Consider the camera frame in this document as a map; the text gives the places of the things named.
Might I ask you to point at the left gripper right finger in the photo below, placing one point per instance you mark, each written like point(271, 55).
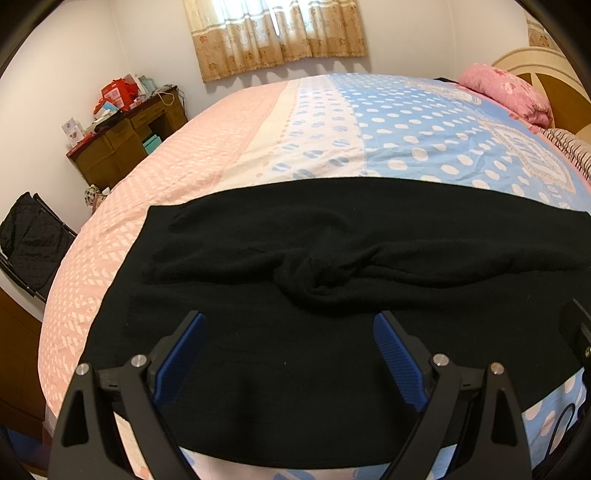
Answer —
point(476, 409)

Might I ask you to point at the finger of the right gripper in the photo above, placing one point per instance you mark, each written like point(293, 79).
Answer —
point(574, 326)

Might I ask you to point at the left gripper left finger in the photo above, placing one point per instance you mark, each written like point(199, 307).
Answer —
point(88, 444)

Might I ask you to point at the black pants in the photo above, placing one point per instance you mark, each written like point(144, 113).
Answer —
point(290, 276)

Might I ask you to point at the striped pillow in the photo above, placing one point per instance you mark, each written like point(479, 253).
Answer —
point(575, 149)

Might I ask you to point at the black folding chair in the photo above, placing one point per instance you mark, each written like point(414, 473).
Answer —
point(34, 241)

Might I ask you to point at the cream wooden headboard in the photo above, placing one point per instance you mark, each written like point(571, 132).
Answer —
point(551, 74)

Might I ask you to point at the pink floral pillow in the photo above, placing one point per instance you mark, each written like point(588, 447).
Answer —
point(509, 90)

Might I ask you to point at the floral bag on floor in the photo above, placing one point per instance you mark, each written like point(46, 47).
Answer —
point(93, 198)

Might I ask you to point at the brown wooden desk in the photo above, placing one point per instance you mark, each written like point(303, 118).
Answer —
point(110, 154)

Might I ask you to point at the patterned bed sheet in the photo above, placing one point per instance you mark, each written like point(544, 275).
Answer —
point(322, 127)

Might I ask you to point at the teal box under desk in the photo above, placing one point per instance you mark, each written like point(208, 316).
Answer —
point(151, 144)

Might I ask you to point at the white greeting card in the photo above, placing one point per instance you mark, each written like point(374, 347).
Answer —
point(74, 132)

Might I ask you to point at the red gift box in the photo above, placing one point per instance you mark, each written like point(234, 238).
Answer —
point(120, 93)

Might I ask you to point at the beige floral curtain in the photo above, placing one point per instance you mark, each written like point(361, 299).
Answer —
point(236, 37)

